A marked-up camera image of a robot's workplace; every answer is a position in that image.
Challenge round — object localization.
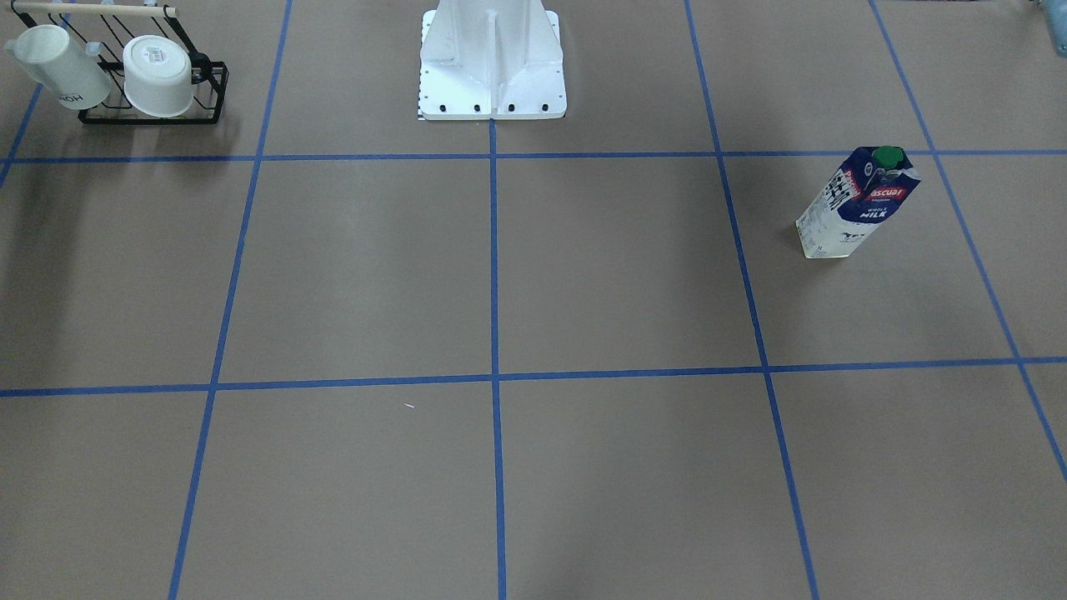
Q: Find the blue white milk carton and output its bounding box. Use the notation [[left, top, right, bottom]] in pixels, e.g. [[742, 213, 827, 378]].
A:
[[795, 145, 921, 259]]

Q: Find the white plain mug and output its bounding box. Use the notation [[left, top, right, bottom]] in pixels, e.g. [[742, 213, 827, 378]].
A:
[[121, 35, 198, 119]]

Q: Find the white mug with lettering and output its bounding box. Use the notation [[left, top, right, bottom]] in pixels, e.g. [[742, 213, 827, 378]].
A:
[[3, 23, 112, 111]]

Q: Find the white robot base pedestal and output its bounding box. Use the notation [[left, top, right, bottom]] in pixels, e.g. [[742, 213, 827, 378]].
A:
[[417, 1, 568, 121]]

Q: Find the black wire cup rack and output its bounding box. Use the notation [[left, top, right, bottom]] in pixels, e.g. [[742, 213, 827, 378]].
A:
[[3, 1, 228, 126]]

